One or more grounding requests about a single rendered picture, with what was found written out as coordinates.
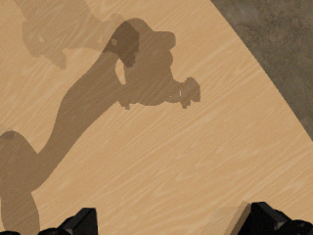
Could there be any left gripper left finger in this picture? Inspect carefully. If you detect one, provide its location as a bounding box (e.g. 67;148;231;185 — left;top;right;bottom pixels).
0;208;99;235

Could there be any black lighting desk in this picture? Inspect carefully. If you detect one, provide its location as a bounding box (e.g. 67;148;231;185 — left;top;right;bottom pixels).
238;213;250;235

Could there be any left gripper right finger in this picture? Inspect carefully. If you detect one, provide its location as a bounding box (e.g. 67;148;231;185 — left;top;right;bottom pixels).
250;202;313;235

